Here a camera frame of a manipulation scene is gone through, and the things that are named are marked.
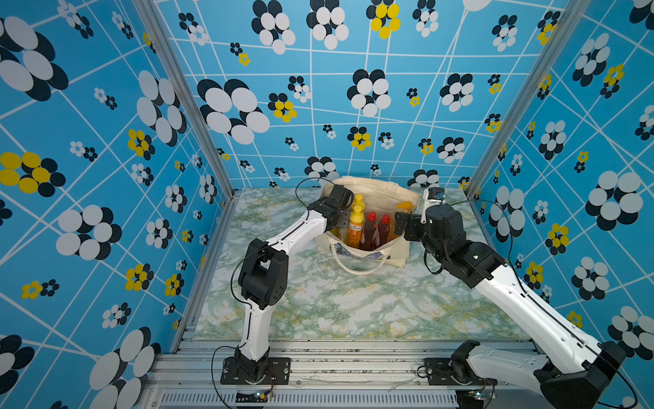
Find orange bottle yellow cap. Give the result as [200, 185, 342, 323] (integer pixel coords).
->
[347, 204, 365, 248]
[352, 194, 365, 212]

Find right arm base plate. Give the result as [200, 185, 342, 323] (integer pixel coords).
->
[423, 358, 497, 388]

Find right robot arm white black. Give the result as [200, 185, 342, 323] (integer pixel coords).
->
[395, 204, 626, 408]

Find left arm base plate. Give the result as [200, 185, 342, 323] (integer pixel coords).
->
[220, 357, 291, 385]

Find aluminium frame rail front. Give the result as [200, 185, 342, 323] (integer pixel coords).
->
[138, 339, 550, 408]

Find orange pump dish soap bottle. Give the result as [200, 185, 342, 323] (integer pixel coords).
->
[396, 201, 414, 214]

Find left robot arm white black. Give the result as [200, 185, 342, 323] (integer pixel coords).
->
[234, 185, 354, 381]

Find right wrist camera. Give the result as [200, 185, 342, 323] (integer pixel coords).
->
[422, 187, 445, 210]

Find dark red bottle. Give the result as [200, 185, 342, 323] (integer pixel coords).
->
[378, 214, 391, 246]
[360, 211, 378, 252]

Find cream canvas shopping bag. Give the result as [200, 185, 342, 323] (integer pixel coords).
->
[316, 177, 420, 275]

